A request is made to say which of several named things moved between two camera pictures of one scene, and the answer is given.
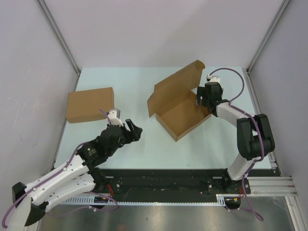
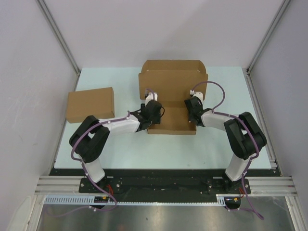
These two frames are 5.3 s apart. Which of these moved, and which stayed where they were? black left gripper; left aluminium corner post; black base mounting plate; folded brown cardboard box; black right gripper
Moved: black right gripper; black left gripper
Stayed: folded brown cardboard box; left aluminium corner post; black base mounting plate
